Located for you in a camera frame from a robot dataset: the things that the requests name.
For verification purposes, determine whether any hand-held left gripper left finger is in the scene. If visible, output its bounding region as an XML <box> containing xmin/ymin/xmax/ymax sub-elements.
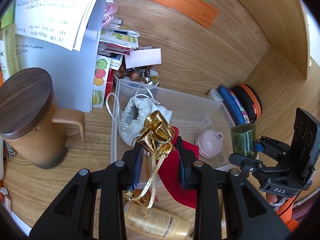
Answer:
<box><xmin>29</xmin><ymin>142</ymin><xmax>145</xmax><ymax>240</ymax></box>

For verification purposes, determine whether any brown ceramic mug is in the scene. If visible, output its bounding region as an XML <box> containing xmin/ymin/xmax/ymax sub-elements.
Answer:
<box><xmin>0</xmin><ymin>100</ymin><xmax>86</xmax><ymax>170</ymax></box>

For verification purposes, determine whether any pink and white cord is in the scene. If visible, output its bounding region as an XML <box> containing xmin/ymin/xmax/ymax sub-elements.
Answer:
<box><xmin>101</xmin><ymin>2</ymin><xmax>119</xmax><ymax>28</ymax></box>

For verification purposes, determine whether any white drawstring pouch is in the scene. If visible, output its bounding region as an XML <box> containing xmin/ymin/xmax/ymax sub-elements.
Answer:
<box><xmin>105</xmin><ymin>86</ymin><xmax>173</xmax><ymax>147</ymax></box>

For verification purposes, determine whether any white file holder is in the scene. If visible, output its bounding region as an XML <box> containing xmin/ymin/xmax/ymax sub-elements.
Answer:
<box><xmin>14</xmin><ymin>0</ymin><xmax>108</xmax><ymax>113</ymax></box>

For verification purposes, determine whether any small green translucent bottle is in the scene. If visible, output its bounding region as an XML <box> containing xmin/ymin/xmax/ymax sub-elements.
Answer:
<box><xmin>230</xmin><ymin>123</ymin><xmax>258</xmax><ymax>159</ymax></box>

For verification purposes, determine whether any gold lotion bottle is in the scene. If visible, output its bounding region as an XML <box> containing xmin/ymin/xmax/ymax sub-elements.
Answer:
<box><xmin>124</xmin><ymin>201</ymin><xmax>191</xmax><ymax>239</ymax></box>

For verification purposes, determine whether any white round container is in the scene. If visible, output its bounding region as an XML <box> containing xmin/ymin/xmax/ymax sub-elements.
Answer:
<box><xmin>207</xmin><ymin>88</ymin><xmax>224</xmax><ymax>103</ymax></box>

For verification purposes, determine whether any person's right hand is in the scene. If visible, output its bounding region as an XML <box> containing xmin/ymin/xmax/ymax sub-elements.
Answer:
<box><xmin>265</xmin><ymin>194</ymin><xmax>278</xmax><ymax>207</ymax></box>

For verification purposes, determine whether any wooden desktop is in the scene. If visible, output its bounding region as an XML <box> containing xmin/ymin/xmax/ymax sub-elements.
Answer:
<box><xmin>0</xmin><ymin>0</ymin><xmax>320</xmax><ymax>240</ymax></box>

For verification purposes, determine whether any black case with orange zip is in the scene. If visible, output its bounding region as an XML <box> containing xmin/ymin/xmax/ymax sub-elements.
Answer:
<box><xmin>231</xmin><ymin>83</ymin><xmax>263</xmax><ymax>121</ymax></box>

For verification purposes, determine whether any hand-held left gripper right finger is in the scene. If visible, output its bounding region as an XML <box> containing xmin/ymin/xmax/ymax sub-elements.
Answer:
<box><xmin>176</xmin><ymin>136</ymin><xmax>293</xmax><ymax>240</ymax></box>

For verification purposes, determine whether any cartoon fruit sticker sheet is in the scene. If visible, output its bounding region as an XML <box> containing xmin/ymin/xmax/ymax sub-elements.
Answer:
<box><xmin>91</xmin><ymin>56</ymin><xmax>112</xmax><ymax>108</ymax></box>

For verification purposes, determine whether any dark wooden mug lid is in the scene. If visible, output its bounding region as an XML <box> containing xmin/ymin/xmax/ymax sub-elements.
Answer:
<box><xmin>0</xmin><ymin>67</ymin><xmax>54</xmax><ymax>139</ymax></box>

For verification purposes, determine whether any gold drawstring pouch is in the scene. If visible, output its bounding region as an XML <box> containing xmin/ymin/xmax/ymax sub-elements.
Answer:
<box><xmin>124</xmin><ymin>110</ymin><xmax>201</xmax><ymax>209</ymax></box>

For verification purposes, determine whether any stack of white printed papers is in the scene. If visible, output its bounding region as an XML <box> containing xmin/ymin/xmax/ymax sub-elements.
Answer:
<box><xmin>14</xmin><ymin>0</ymin><xmax>108</xmax><ymax>52</ymax></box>

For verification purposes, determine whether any bowl of beads and trinkets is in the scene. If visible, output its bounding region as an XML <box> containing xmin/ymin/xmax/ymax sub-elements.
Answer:
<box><xmin>113</xmin><ymin>65</ymin><xmax>160</xmax><ymax>86</ymax></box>

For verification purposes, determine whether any clear plastic storage box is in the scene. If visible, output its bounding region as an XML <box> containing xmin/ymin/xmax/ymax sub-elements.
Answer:
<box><xmin>110</xmin><ymin>78</ymin><xmax>237</xmax><ymax>188</ymax></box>

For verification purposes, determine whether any pile of small cards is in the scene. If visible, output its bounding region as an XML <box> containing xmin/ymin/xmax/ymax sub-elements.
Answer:
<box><xmin>97</xmin><ymin>27</ymin><xmax>140</xmax><ymax>71</ymax></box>

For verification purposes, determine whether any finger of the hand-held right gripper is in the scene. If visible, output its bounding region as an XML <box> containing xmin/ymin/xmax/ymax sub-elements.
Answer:
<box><xmin>228</xmin><ymin>152</ymin><xmax>266</xmax><ymax>179</ymax></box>
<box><xmin>255</xmin><ymin>135</ymin><xmax>293</xmax><ymax>161</ymax></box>

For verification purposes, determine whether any white blank card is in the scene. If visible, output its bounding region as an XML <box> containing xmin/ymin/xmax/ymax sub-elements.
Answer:
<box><xmin>124</xmin><ymin>48</ymin><xmax>162</xmax><ymax>69</ymax></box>

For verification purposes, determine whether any pink round case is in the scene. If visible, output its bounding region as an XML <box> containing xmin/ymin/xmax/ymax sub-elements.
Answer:
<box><xmin>195</xmin><ymin>129</ymin><xmax>224</xmax><ymax>159</ymax></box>

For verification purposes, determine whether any blue pencil case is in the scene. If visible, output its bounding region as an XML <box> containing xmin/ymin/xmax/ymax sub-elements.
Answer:
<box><xmin>218</xmin><ymin>85</ymin><xmax>251</xmax><ymax>125</ymax></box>

